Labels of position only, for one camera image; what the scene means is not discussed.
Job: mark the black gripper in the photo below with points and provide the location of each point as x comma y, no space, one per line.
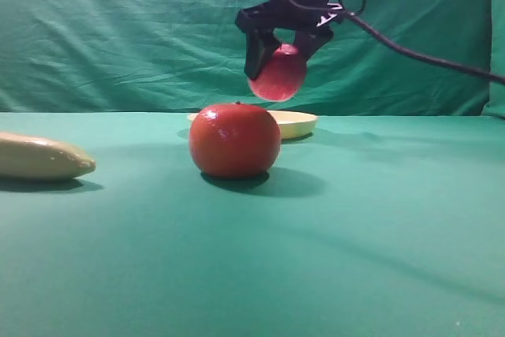
297,15

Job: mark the red apple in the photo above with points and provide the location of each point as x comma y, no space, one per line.
282,76

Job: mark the yellow plate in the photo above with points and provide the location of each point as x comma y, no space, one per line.
296,124

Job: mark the red orange fruit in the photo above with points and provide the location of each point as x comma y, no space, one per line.
230,160

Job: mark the green backdrop cloth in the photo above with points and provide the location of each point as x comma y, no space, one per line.
181,55

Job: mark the pale yellow banana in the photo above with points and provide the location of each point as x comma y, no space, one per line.
42,159

